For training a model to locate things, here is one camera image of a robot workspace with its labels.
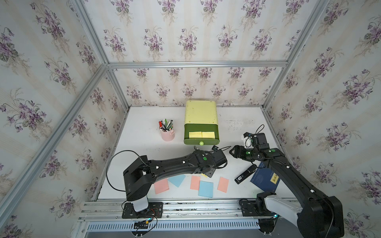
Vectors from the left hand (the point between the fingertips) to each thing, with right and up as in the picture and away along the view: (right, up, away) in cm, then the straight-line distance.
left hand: (210, 170), depth 79 cm
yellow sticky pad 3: (-3, 0, -9) cm, 9 cm away
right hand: (+16, +8, +4) cm, 18 cm away
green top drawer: (-4, +23, +6) cm, 24 cm away
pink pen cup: (-26, +16, +20) cm, 36 cm away
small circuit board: (-35, -25, -7) cm, 43 cm away
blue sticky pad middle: (-2, -11, +1) cm, 11 cm away
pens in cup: (-27, +24, +17) cm, 40 cm away
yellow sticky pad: (-8, +19, +5) cm, 21 cm away
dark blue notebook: (+31, -5, +1) cm, 31 cm away
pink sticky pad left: (-27, -10, +3) cm, 29 cm away
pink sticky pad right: (+8, -9, +3) cm, 13 cm away
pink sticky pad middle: (-8, -8, +3) cm, 12 cm away
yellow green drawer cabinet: (-5, +32, +9) cm, 34 cm away
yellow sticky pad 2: (-1, +19, +5) cm, 20 cm away
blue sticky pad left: (-19, -7, +5) cm, 21 cm away
